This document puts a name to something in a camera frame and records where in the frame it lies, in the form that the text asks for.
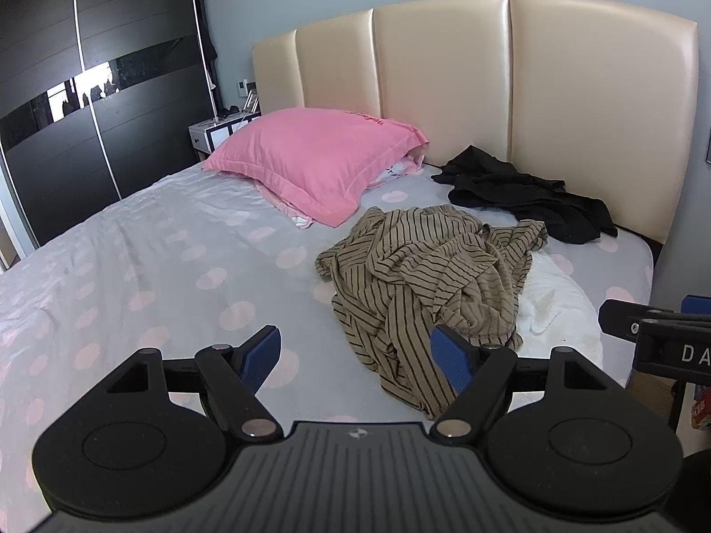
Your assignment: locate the pink pillow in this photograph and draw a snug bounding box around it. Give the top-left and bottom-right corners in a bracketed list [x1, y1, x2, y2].
[201, 109, 431, 227]

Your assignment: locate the red box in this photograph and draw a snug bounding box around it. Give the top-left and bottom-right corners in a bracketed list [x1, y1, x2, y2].
[690, 387, 711, 430]

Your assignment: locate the black garment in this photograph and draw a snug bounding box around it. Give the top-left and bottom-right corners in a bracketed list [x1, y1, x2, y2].
[431, 145, 619, 244]

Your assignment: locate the beige padded headboard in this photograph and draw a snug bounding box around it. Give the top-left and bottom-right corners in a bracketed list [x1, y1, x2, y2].
[252, 0, 699, 259]

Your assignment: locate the bed with dotted sheet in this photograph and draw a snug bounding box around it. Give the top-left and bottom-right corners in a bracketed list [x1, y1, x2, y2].
[0, 162, 656, 512]

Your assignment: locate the dark sliding wardrobe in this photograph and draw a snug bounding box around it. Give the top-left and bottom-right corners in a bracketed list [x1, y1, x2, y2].
[0, 0, 216, 267]

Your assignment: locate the white crumpled cloth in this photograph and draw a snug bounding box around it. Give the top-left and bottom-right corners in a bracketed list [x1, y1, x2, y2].
[508, 254, 606, 378]

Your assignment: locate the tan striped garment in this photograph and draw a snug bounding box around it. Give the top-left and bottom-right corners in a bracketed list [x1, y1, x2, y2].
[316, 205, 550, 422]

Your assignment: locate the white nightstand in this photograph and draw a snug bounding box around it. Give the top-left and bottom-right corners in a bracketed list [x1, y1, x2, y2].
[188, 112, 262, 163]

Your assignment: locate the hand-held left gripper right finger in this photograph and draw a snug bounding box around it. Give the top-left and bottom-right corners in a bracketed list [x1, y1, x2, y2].
[430, 325, 617, 446]

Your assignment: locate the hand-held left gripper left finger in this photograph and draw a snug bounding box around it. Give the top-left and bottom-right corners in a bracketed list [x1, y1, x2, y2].
[105, 325, 284, 446]

